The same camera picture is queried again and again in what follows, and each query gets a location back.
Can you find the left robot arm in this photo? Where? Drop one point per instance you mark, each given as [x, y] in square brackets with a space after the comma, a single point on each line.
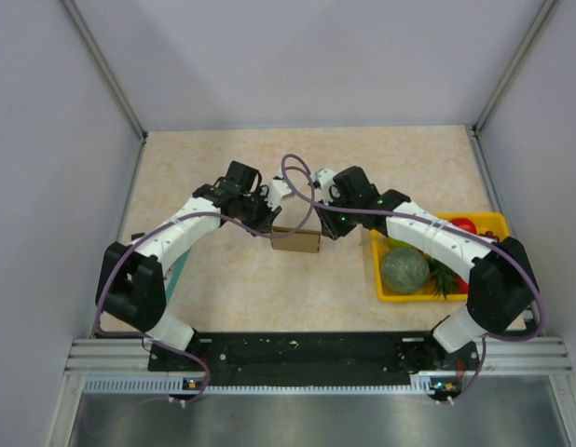
[132, 285]

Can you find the yellow plastic tray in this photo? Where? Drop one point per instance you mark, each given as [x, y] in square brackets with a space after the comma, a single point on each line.
[484, 222]

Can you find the red apple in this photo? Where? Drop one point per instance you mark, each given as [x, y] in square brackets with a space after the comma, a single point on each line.
[465, 224]

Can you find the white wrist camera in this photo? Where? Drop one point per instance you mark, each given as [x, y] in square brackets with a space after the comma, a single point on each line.
[323, 180]
[278, 191]

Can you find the green pear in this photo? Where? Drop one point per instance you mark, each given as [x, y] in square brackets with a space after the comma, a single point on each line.
[393, 243]

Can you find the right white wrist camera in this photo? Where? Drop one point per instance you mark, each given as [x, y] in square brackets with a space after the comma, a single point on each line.
[323, 180]

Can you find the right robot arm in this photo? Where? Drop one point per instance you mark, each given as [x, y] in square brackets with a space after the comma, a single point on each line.
[498, 273]

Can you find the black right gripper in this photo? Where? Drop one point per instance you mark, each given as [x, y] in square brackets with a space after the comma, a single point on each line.
[334, 230]

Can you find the brown cardboard box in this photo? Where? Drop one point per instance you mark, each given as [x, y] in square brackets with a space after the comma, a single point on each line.
[302, 240]

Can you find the red tomato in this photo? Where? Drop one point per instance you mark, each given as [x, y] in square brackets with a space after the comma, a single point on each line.
[462, 285]

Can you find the dark purple grapes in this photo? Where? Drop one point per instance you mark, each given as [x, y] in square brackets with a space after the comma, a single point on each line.
[491, 235]

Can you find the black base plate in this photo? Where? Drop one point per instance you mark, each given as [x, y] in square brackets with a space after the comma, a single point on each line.
[314, 358]

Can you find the white slotted cable duct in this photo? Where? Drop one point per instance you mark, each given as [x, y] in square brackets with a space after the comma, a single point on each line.
[179, 386]

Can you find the green melon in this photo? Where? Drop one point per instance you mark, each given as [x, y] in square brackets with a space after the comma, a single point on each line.
[404, 271]

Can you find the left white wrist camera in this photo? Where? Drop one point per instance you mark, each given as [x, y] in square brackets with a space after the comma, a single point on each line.
[278, 191]

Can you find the orange pineapple with leaves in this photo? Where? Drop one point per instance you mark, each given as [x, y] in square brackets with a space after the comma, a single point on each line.
[443, 278]

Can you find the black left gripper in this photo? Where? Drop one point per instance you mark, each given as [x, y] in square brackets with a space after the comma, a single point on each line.
[265, 223]

